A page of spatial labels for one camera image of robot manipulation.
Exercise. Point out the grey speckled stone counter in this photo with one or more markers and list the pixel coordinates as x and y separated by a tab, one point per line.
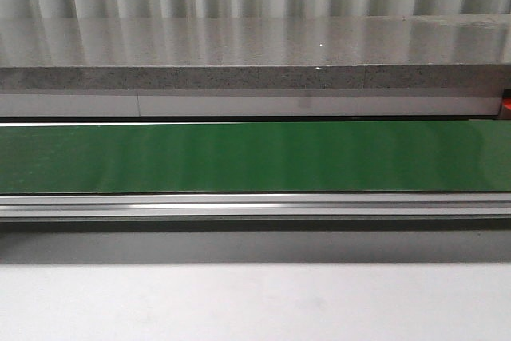
244	68

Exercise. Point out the green conveyor belt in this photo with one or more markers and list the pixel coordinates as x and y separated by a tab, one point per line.
310	156

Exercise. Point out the red plastic tray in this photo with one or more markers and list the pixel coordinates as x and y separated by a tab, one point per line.
505	112

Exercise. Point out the aluminium conveyor frame rail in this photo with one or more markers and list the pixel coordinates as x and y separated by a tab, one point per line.
255	206

